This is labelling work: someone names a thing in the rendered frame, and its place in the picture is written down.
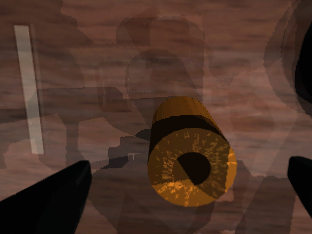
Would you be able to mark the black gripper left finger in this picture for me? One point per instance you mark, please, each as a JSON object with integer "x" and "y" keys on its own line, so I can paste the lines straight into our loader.
{"x": 51, "y": 206}

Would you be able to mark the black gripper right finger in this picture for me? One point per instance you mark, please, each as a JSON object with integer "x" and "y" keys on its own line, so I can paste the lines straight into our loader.
{"x": 300, "y": 177}

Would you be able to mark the orange cylindrical knob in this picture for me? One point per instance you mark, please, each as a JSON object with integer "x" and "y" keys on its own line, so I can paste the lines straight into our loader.
{"x": 190, "y": 162}

